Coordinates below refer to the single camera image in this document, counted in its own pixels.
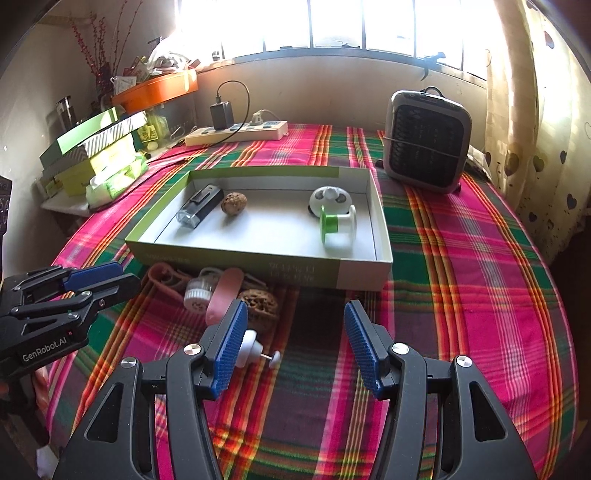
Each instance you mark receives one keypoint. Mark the white printed container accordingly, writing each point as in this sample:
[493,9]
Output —
[123,85]

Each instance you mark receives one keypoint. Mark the green white cardboard box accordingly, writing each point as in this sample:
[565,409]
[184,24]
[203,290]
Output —
[277,272]

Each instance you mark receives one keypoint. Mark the white spotted round massager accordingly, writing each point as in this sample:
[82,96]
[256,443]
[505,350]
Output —
[323,196]

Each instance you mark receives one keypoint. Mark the green white spool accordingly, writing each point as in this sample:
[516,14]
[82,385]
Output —
[344,226]

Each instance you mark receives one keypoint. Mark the dark green chevron box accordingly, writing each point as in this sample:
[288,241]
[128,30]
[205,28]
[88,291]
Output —
[55,161]

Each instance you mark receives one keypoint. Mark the white plug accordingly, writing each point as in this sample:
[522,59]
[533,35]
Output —
[259,118]

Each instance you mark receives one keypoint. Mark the white mushroom knob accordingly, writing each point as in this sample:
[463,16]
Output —
[251,348]

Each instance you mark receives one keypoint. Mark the red berry branches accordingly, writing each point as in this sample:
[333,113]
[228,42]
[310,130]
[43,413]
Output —
[99,46]

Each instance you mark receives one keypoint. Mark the metal cup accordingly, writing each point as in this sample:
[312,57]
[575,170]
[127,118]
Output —
[66,113]

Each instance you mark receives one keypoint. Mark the pink green plaid tablecloth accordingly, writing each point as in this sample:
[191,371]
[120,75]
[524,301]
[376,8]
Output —
[461,300]

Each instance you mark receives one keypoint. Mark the white crumpled cloth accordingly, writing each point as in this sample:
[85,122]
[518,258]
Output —
[46,461]

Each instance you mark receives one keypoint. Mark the yellow green packet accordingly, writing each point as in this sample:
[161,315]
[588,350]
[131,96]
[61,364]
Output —
[152,129]

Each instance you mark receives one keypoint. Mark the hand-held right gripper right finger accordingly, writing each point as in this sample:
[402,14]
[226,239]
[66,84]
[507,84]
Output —
[362,350]

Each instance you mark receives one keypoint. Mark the white shelf board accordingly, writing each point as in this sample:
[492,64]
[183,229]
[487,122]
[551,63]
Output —
[64,205]

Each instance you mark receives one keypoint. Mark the dark vase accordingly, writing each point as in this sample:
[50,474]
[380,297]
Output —
[104,85]

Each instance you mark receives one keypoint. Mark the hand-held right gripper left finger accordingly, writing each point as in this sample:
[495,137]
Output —
[228,350]

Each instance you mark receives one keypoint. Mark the pink rounded plastic loop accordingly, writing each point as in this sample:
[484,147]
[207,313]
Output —
[224,295]

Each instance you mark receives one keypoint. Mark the orange tray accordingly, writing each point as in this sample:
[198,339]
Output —
[157,90]

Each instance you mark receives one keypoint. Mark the black charger adapter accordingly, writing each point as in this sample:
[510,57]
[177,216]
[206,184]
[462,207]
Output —
[221,115]

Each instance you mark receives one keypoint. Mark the barred window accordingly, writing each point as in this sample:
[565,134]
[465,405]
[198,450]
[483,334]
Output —
[346,23]

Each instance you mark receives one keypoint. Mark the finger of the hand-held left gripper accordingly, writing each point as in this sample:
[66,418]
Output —
[115,286]
[97,272]

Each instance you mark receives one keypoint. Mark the grey crumpled cloth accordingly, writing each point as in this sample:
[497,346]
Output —
[478,161]

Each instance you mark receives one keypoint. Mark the heart print curtain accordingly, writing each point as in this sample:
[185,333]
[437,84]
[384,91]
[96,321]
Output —
[545,138]

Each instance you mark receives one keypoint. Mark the black silver lighter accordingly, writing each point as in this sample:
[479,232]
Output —
[198,207]

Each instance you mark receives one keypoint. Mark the pink white plastic clip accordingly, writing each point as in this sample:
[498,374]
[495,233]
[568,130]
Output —
[161,277]

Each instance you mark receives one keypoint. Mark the black window latch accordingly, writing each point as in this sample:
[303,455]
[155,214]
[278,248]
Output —
[429,62]

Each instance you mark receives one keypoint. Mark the grey white space heater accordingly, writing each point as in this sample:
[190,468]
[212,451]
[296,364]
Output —
[425,143]

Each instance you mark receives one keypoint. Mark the cream power strip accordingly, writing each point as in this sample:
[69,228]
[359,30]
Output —
[258,134]

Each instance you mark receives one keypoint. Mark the clutter of packets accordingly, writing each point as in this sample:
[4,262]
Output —
[161,60]

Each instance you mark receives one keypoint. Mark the green tissue pack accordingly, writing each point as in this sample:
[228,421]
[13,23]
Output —
[111,184]

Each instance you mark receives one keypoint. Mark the green striped gift box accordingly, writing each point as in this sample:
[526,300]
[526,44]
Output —
[87,129]

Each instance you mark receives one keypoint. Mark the brown walnut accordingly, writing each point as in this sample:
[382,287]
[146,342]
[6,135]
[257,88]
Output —
[234,203]
[261,302]

